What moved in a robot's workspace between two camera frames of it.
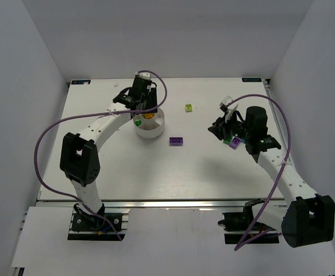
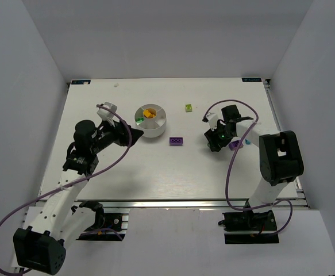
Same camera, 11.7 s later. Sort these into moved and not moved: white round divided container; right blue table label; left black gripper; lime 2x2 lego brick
Moved: left black gripper
Not moved: lime 2x2 lego brick; right blue table label; white round divided container
